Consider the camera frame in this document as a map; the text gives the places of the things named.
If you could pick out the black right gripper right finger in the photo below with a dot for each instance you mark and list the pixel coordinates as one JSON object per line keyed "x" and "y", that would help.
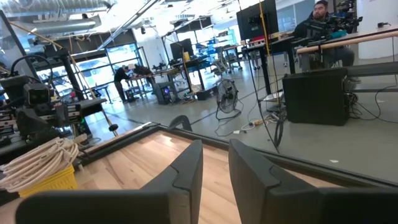
{"x": 264, "y": 186}

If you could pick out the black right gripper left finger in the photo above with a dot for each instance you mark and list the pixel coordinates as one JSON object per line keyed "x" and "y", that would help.
{"x": 174, "y": 186}

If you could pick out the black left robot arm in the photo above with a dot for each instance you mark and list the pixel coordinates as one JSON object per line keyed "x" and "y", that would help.
{"x": 12, "y": 90}

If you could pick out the black background robot arm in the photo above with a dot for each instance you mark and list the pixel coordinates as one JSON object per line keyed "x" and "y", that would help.
{"x": 345, "y": 21}

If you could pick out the black side desk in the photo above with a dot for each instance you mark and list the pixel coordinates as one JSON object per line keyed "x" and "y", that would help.
{"x": 91, "y": 105}

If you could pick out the yellow plastic basket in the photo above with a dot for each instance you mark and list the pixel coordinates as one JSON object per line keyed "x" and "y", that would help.
{"x": 53, "y": 185}

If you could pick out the wooden stick with black knob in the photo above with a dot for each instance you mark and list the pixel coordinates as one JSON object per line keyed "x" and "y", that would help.
{"x": 113, "y": 127}

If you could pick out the person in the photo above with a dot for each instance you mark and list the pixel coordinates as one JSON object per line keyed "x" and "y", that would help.
{"x": 320, "y": 28}
{"x": 120, "y": 82}

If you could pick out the small black computer tower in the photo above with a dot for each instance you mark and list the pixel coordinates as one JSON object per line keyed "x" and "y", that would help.
{"x": 164, "y": 92}

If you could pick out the black floor fan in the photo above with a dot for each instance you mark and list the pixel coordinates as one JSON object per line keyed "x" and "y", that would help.
{"x": 227, "y": 96}

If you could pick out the black floor computer case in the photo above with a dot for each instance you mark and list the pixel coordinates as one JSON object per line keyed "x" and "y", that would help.
{"x": 315, "y": 96}

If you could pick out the cluttered background workbench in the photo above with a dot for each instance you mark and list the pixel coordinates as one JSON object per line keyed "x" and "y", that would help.
{"x": 186, "y": 63}

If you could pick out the black monitor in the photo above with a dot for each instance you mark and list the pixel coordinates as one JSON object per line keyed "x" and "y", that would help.
{"x": 180, "y": 49}
{"x": 256, "y": 18}

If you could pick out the black background desk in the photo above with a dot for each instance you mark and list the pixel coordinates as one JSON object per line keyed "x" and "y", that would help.
{"x": 280, "y": 43}

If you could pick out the wood-edged desk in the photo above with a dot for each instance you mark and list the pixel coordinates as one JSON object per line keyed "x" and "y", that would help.
{"x": 348, "y": 42}

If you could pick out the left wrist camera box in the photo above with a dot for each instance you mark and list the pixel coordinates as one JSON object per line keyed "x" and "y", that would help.
{"x": 36, "y": 93}

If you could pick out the black metal table frame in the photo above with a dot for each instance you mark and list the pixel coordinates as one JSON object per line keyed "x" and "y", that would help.
{"x": 280, "y": 161}

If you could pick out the silver ceiling duct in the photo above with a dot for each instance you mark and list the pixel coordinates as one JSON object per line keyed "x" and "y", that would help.
{"x": 62, "y": 26}

